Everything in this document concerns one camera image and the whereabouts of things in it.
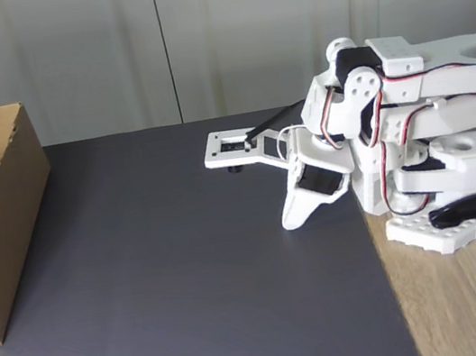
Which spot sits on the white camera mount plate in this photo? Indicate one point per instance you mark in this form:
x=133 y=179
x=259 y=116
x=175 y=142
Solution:
x=216 y=156

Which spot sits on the brown cardboard box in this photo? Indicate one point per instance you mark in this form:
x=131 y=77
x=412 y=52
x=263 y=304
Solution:
x=21 y=223

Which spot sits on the dark grey table mat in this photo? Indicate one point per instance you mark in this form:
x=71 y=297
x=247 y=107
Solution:
x=192 y=286

